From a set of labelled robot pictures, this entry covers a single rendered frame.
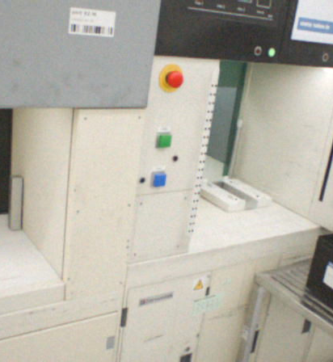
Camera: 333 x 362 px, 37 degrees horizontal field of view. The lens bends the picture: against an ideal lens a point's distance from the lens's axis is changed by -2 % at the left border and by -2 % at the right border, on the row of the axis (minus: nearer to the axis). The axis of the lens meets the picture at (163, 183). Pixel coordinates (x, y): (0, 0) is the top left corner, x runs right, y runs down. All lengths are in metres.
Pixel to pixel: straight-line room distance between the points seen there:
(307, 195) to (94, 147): 0.92
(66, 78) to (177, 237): 0.55
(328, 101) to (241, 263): 0.61
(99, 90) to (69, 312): 0.56
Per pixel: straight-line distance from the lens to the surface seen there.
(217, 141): 2.33
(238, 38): 1.31
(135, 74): 1.14
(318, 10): 1.50
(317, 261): 1.58
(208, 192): 1.83
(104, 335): 1.41
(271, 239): 1.65
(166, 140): 1.23
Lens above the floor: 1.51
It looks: 19 degrees down
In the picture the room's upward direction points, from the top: 8 degrees clockwise
